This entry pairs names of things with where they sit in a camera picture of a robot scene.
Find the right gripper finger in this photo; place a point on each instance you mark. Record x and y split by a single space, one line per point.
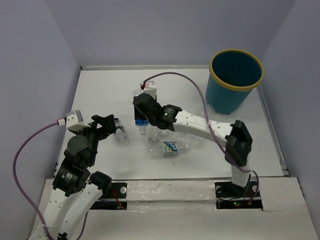
155 121
138 117

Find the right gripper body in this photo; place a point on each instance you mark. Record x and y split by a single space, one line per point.
154 100

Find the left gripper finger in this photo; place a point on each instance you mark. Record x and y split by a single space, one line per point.
107 123
105 134

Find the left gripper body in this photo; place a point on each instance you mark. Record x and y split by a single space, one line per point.
94 135

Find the blue label plastic bottle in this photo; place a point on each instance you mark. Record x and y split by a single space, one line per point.
142 128

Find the black label small bottle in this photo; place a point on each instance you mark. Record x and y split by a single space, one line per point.
120 135

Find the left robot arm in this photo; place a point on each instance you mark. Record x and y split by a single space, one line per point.
74 188

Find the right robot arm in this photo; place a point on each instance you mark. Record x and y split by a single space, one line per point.
233 139

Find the blue bin yellow rim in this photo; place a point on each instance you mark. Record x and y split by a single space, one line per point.
233 74

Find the clear plastic jar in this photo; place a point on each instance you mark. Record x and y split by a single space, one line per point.
153 134

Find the green label plastic bottle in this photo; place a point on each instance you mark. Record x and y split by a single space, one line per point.
167 149

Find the clear crumpled plastic bottle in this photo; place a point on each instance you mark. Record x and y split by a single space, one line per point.
193 141

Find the clear slim plastic bottle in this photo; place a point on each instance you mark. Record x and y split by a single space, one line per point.
210 112

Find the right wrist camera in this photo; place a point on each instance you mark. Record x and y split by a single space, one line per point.
150 88

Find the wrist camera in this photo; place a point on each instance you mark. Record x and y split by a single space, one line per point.
150 88
75 121

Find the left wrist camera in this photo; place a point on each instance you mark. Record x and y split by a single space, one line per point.
75 121

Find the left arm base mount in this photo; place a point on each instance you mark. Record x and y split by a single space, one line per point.
114 194

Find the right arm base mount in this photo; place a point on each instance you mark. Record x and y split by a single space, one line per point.
229 196

